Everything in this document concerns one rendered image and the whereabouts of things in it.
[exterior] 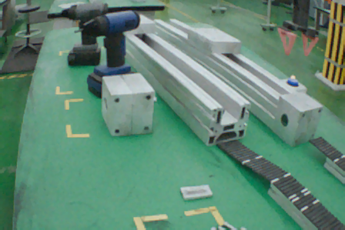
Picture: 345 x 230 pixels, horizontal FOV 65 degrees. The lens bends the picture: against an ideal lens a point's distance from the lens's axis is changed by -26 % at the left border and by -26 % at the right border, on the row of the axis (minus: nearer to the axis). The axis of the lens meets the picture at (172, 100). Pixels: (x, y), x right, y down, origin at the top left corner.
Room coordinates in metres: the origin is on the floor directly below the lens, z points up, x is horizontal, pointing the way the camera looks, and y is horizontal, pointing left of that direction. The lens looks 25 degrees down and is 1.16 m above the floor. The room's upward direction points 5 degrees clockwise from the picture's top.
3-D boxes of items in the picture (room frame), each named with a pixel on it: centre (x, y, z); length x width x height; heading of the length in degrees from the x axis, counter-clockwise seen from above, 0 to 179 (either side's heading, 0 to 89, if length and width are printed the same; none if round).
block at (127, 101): (0.68, 0.09, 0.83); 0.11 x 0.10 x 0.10; 114
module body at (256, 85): (1.08, -0.11, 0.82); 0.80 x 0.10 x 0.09; 26
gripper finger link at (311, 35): (0.90, -0.39, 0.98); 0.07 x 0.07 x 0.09; 26
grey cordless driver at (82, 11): (1.05, 0.34, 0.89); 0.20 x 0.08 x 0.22; 99
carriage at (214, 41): (1.08, -0.11, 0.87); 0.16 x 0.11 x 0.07; 26
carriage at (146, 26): (1.22, 0.17, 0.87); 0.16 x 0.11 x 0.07; 26
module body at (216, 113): (0.99, 0.06, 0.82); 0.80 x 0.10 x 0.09; 26
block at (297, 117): (0.68, -0.32, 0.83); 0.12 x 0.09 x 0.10; 116
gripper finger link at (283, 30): (0.87, -0.32, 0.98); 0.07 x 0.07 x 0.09; 26
